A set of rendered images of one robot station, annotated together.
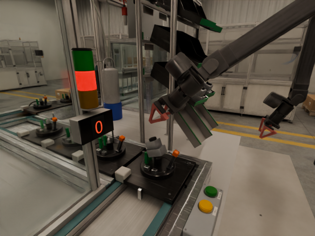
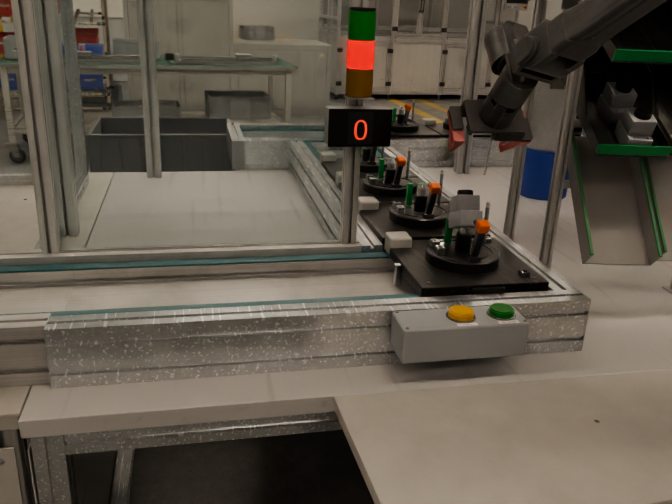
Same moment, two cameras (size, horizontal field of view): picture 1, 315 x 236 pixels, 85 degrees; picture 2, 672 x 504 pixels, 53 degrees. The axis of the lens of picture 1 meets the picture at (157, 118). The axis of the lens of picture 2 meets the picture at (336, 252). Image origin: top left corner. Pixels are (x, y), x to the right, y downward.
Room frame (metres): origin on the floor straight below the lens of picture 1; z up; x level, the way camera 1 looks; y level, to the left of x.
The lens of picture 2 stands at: (-0.40, -0.74, 1.44)
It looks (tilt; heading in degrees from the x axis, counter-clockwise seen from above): 21 degrees down; 48
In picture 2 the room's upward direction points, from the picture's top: 2 degrees clockwise
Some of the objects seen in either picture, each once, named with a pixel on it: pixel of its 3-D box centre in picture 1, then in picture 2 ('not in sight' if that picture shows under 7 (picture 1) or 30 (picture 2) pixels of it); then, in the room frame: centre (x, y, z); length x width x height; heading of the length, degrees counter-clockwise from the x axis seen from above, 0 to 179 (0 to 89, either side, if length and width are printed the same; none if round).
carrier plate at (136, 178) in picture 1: (157, 170); (460, 264); (0.58, 0.00, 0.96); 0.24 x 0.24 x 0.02; 61
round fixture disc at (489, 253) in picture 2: (157, 166); (462, 255); (0.58, 0.00, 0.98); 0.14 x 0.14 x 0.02
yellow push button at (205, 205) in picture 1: (205, 206); (460, 315); (0.41, -0.15, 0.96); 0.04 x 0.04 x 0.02
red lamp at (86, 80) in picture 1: (86, 80); (360, 54); (0.48, 0.19, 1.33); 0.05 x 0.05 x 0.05
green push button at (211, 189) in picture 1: (211, 192); (501, 313); (0.47, -0.18, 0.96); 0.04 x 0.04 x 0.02
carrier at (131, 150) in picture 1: (109, 144); (421, 200); (0.71, 0.22, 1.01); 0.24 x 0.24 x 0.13; 61
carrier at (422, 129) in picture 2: not in sight; (401, 117); (1.48, 1.03, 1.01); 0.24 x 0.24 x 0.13; 61
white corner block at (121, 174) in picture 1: (123, 174); (398, 243); (0.55, 0.13, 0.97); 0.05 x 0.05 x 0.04; 61
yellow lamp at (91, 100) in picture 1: (88, 98); (359, 82); (0.48, 0.19, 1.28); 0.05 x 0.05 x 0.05
